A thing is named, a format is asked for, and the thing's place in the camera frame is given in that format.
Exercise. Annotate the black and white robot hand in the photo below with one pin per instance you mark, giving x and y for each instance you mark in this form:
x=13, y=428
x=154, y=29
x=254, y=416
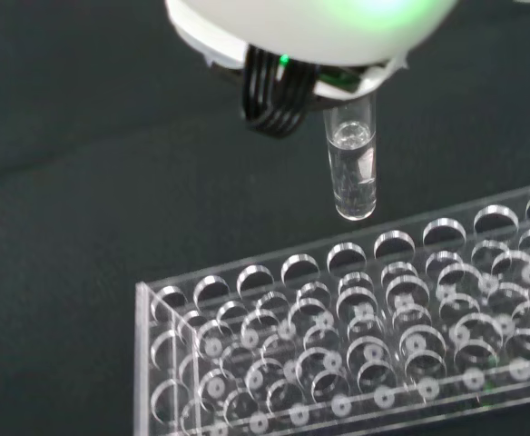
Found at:
x=301, y=32

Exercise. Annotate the clear plastic test tube rack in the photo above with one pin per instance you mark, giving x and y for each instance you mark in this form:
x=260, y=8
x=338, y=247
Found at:
x=360, y=336

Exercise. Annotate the black bench cloth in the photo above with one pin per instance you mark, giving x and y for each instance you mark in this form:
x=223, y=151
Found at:
x=88, y=159

